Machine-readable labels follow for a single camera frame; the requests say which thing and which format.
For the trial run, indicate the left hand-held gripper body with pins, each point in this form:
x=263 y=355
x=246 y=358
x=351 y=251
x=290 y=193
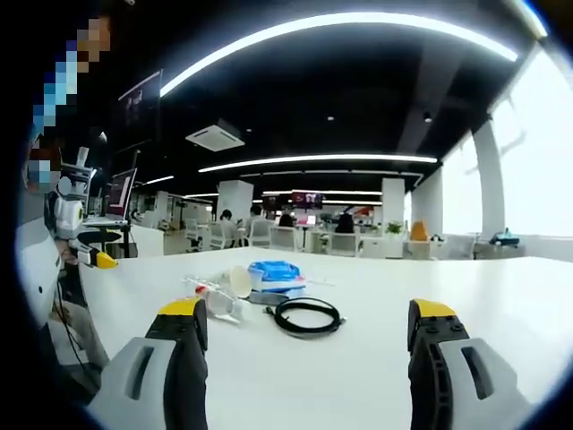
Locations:
x=68 y=215

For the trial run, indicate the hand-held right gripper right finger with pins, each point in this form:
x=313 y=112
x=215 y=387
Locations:
x=436 y=385

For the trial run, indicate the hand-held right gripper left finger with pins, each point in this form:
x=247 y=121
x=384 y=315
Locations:
x=179 y=385

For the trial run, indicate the clear plastic cup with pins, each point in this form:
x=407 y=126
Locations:
x=219 y=305

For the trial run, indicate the clear plastic wrapper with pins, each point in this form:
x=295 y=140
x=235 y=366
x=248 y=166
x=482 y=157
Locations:
x=203 y=281

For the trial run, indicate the white paper cup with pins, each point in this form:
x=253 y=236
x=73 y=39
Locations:
x=240 y=281

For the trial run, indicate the blue plastic bag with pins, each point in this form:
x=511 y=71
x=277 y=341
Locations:
x=277 y=273

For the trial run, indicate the white equipment stand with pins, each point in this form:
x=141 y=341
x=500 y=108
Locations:
x=80 y=172

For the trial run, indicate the open laptop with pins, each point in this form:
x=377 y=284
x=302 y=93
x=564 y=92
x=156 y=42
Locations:
x=120 y=195

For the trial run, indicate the white chest-worn device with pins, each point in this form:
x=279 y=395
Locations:
x=36 y=269

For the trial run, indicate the person's beige trouser leg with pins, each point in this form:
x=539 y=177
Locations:
x=76 y=333

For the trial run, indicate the white table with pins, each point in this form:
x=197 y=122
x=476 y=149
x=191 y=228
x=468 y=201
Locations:
x=358 y=367

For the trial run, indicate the dark hanging screen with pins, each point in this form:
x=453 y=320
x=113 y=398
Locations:
x=139 y=109

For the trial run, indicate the ceiling air conditioner unit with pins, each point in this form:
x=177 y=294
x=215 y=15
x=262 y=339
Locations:
x=216 y=135

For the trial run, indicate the orange chair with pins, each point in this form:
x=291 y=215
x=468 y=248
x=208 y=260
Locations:
x=420 y=230

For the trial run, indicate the white mesh office chair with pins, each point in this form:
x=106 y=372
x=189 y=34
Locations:
x=259 y=233
x=284 y=238
x=344 y=244

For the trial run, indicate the green potted plant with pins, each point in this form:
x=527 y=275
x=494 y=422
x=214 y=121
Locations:
x=395 y=227

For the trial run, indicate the straight ceiling light strip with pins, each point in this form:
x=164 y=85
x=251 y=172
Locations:
x=318 y=160

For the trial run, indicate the long curved ceiling light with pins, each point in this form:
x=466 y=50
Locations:
x=340 y=24

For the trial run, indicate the wall television screen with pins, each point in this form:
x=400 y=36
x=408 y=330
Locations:
x=307 y=200

